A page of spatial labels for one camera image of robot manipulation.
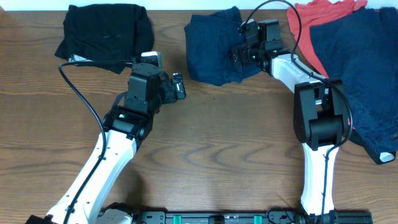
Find navy blue shorts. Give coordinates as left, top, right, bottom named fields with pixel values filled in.
left=184, top=6, right=261, bottom=86

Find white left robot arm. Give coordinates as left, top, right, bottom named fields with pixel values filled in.
left=27, top=72, right=186, bottom=223

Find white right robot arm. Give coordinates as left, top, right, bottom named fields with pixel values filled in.
left=229, top=44, right=352, bottom=223

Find red orange garment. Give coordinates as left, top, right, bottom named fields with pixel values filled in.
left=287, top=0, right=368, bottom=77

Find folded black garment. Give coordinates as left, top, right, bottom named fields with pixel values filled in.
left=55, top=4, right=154, bottom=62

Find navy blue garment pile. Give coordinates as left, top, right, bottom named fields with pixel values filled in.
left=310, top=7, right=397, bottom=152

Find black garment under pile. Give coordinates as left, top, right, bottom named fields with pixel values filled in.
left=348, top=130, right=397, bottom=165

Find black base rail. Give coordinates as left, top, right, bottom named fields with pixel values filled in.
left=99, top=202, right=373, bottom=224

